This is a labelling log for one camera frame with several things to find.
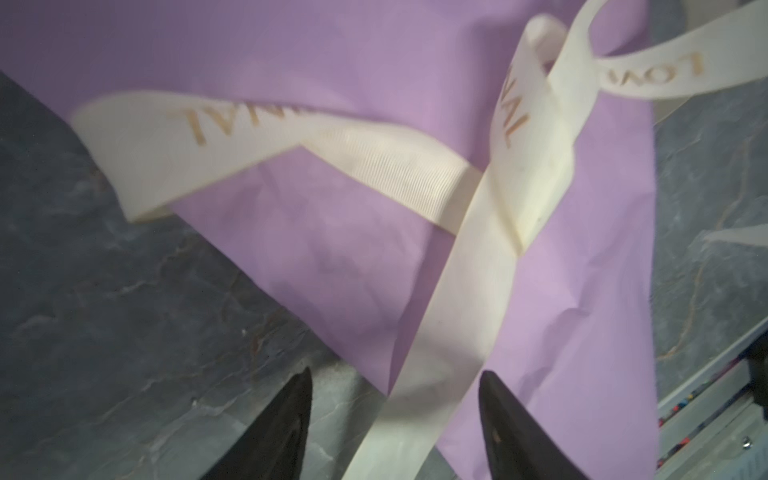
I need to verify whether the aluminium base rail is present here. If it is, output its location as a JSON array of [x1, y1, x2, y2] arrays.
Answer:
[[655, 321, 767, 480]]

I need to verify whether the pink purple wrapping paper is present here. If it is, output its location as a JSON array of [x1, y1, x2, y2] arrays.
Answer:
[[1, 1, 658, 479]]

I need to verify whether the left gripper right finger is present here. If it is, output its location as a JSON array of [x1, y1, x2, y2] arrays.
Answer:
[[478, 370, 587, 480]]

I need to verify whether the cream printed ribbon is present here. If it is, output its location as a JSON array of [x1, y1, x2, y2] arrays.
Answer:
[[70, 1, 767, 479]]

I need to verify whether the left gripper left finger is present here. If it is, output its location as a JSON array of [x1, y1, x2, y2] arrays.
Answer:
[[201, 368, 313, 480]]

